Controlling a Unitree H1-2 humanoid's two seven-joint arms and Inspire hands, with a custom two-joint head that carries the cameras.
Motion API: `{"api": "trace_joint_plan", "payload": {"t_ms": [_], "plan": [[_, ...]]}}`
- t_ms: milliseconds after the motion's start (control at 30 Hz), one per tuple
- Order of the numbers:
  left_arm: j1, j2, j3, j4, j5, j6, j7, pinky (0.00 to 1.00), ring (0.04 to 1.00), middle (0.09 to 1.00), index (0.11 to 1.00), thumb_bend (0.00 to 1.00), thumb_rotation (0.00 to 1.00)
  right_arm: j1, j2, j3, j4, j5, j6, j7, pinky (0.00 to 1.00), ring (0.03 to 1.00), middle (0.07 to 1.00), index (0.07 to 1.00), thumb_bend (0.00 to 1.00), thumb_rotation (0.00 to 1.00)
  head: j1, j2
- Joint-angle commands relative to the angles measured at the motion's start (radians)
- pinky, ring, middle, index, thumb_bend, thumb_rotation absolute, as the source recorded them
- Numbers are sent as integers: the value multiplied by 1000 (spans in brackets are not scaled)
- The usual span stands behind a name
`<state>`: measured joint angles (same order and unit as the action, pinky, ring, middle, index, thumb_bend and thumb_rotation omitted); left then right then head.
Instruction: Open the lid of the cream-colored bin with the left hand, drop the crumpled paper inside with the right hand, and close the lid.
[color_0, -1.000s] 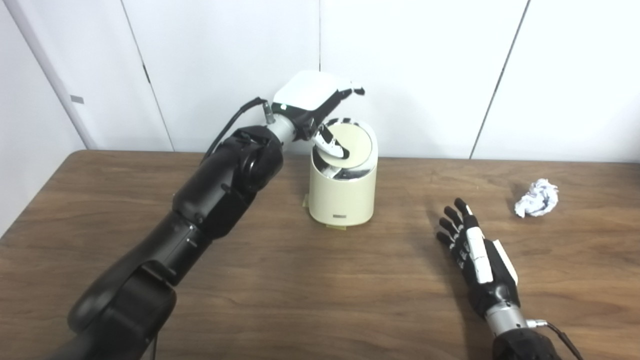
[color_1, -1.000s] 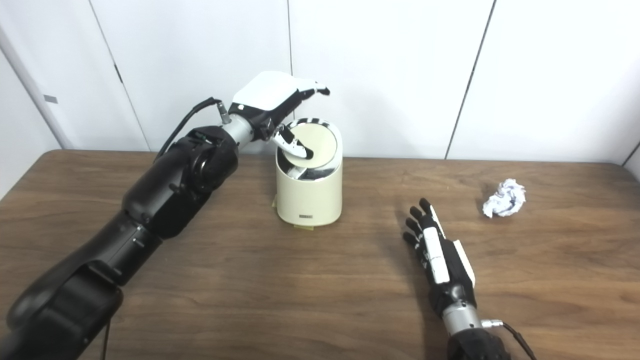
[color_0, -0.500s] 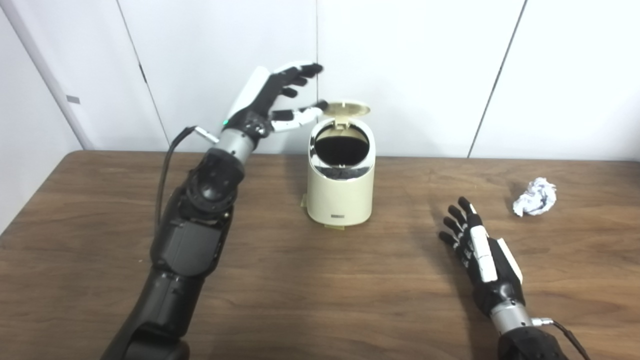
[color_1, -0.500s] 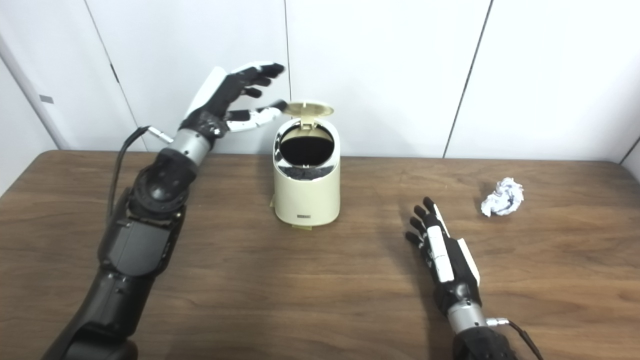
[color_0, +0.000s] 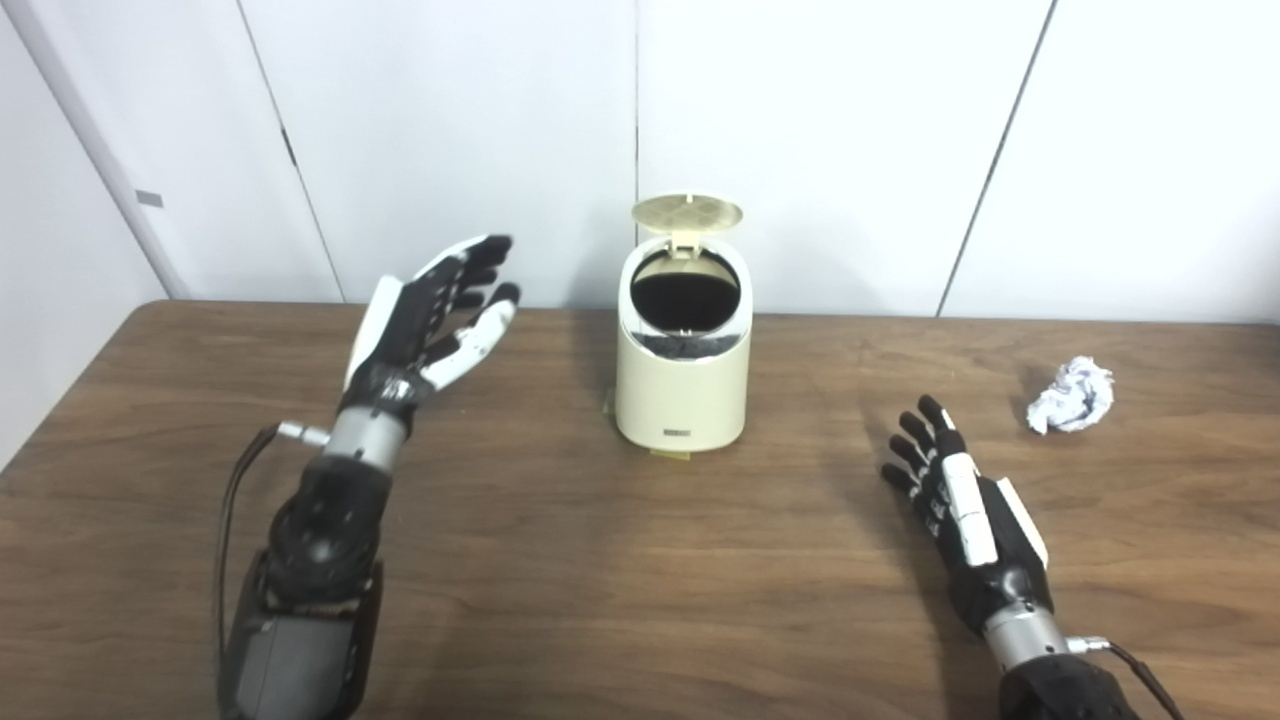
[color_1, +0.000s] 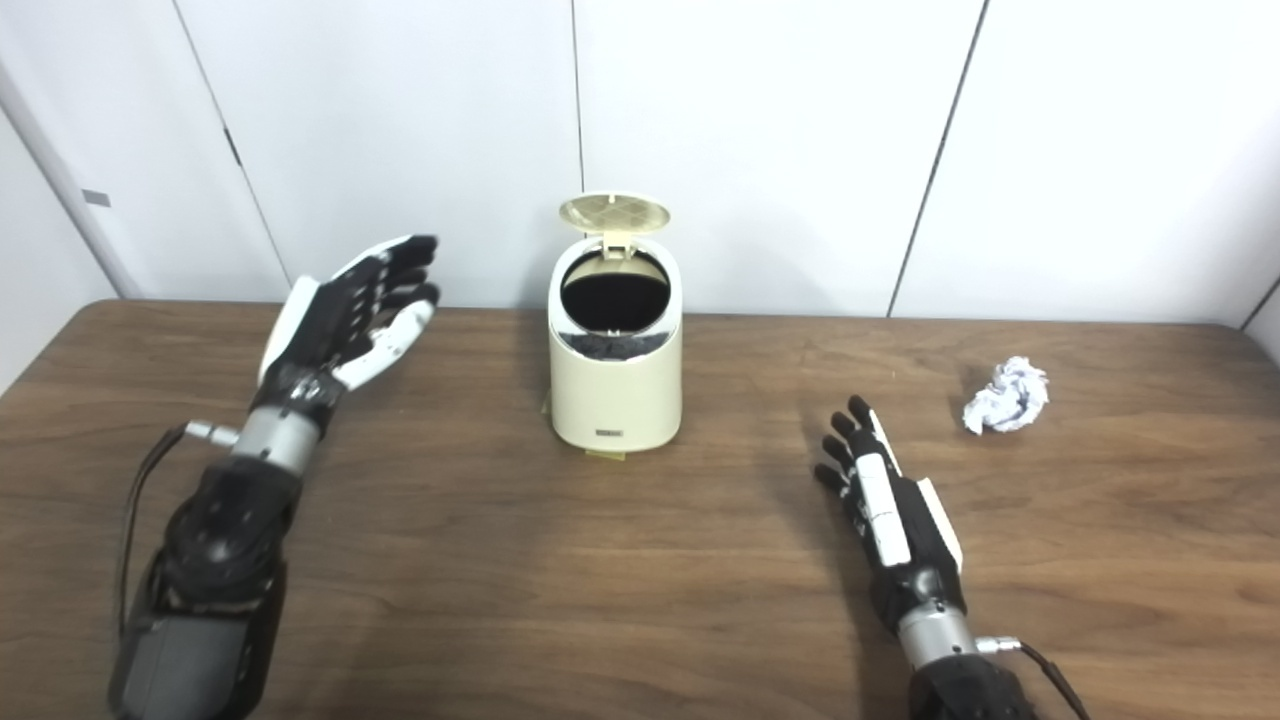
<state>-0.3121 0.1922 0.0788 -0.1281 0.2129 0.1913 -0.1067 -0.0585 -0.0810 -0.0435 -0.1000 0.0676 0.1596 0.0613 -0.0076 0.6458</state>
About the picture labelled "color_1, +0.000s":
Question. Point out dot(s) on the cream-colored bin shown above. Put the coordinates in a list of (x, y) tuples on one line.
[(615, 395)]

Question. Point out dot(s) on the white paper ball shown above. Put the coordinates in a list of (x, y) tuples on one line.
[(1005, 395)]

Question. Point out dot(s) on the round cream bin lid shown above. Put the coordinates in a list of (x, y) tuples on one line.
[(614, 212)]

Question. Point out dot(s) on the yellow tape strip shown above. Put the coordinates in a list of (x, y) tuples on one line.
[(606, 454)]

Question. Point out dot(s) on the small gray wall tag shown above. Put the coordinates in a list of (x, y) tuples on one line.
[(96, 198)]

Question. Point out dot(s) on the black door hinge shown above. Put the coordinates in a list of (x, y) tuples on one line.
[(234, 148)]

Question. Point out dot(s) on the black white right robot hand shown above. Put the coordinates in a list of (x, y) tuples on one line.
[(895, 520)]

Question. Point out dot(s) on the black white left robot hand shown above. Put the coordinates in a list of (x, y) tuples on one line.
[(335, 320)]

